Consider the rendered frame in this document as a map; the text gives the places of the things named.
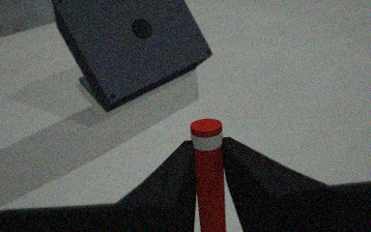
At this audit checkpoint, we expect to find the dark grey sloped panel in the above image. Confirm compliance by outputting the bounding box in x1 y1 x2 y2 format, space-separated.
52 0 213 112

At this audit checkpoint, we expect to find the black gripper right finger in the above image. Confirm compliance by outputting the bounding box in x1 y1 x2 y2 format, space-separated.
222 137 371 232

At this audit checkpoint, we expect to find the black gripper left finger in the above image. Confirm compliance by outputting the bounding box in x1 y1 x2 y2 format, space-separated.
0 140 197 232

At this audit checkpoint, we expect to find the dark red peg with grey band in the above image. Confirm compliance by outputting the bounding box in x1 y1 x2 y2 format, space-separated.
190 119 226 232

